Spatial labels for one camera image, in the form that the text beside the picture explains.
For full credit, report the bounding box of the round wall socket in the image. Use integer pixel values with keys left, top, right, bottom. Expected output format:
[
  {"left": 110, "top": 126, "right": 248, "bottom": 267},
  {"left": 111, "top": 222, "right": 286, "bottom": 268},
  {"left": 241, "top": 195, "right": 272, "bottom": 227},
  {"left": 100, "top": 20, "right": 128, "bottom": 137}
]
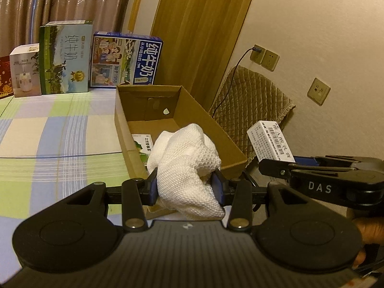
[{"left": 307, "top": 77, "right": 331, "bottom": 106}]

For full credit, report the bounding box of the person right hand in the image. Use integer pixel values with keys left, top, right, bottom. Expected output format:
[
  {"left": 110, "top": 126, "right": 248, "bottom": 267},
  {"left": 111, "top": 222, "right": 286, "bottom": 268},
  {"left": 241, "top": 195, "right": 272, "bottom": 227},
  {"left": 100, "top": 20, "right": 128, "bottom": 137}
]
[{"left": 346, "top": 208, "right": 384, "bottom": 269}]

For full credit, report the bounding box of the red gift box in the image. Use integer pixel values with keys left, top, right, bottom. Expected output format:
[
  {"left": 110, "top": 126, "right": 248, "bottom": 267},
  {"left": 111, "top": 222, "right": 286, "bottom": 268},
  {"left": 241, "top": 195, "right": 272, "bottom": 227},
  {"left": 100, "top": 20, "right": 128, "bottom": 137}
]
[{"left": 0, "top": 56, "right": 13, "bottom": 99}]

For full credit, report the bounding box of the checkered bed sheet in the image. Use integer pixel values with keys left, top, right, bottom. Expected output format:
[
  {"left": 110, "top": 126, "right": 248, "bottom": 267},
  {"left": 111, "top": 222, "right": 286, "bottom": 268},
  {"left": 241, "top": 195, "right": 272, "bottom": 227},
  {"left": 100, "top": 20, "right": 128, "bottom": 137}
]
[{"left": 1, "top": 89, "right": 130, "bottom": 281}]

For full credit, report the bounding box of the beige curtain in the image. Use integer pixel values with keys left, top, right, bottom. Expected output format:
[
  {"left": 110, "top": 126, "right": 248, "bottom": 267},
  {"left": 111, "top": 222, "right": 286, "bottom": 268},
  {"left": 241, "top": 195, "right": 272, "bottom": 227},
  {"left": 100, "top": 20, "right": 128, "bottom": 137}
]
[{"left": 1, "top": 0, "right": 128, "bottom": 56}]

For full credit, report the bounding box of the brown cardboard box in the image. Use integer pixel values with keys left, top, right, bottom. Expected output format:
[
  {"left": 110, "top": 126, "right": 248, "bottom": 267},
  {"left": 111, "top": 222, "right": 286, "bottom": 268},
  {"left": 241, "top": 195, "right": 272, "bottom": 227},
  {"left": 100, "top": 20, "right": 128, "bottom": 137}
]
[{"left": 114, "top": 84, "right": 249, "bottom": 220}]

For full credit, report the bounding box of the white long ointment box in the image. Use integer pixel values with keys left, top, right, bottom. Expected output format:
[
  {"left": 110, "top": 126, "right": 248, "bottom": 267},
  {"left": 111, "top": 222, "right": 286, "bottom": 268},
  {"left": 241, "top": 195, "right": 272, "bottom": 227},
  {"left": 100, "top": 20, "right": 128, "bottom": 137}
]
[{"left": 247, "top": 120, "right": 295, "bottom": 162}]

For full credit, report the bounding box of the quilted brown chair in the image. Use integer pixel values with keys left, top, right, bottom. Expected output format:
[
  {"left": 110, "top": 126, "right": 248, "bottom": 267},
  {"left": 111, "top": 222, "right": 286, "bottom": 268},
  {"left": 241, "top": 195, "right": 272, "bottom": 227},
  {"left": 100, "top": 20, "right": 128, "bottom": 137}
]
[{"left": 208, "top": 66, "right": 295, "bottom": 163}]

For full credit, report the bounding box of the green white medicine box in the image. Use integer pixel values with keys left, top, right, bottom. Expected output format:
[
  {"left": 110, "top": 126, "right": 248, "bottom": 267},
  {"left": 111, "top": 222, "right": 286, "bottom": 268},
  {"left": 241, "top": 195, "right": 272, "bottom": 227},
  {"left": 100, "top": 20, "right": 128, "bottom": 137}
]
[{"left": 132, "top": 134, "right": 154, "bottom": 167}]

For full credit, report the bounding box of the white humidifier box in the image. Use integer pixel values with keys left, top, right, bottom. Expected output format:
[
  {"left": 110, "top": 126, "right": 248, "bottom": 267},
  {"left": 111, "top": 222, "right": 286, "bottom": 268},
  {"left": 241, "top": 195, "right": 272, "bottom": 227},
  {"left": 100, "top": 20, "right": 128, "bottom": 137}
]
[{"left": 10, "top": 43, "right": 42, "bottom": 97}]

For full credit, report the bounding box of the wooden wardrobe panel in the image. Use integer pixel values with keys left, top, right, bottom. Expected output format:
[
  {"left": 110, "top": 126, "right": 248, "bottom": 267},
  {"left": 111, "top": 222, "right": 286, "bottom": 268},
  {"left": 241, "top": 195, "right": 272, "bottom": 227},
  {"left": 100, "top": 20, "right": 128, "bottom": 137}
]
[{"left": 151, "top": 0, "right": 252, "bottom": 109}]

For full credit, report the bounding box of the green blue milk carton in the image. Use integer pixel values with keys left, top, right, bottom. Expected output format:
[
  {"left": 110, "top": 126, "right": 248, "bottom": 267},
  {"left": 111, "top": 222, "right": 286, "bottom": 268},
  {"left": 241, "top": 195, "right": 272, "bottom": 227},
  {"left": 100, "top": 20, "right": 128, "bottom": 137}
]
[{"left": 38, "top": 20, "right": 93, "bottom": 95}]

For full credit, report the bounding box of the black charger cable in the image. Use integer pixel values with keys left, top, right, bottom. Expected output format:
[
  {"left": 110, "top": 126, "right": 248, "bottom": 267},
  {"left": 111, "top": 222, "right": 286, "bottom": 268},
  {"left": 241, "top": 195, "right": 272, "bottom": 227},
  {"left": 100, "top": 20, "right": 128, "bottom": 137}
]
[{"left": 211, "top": 46, "right": 262, "bottom": 119}]

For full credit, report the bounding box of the white knitted cloth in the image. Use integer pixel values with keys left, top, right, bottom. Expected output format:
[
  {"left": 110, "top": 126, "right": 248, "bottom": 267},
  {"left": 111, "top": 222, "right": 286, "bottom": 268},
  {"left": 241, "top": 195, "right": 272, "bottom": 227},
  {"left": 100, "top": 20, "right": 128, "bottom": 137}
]
[{"left": 147, "top": 124, "right": 225, "bottom": 220}]

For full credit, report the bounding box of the wall power socket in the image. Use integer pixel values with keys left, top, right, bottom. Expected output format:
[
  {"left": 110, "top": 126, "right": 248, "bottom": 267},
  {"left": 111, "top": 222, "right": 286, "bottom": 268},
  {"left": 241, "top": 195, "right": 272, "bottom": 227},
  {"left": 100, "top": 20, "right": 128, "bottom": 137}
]
[{"left": 250, "top": 45, "right": 280, "bottom": 72}]

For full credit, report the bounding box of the blue cartoon milk carton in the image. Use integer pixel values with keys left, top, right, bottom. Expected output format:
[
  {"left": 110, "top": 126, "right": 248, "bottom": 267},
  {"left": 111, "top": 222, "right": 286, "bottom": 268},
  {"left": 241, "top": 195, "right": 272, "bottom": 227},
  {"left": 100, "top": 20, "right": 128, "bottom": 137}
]
[{"left": 90, "top": 31, "right": 163, "bottom": 88}]

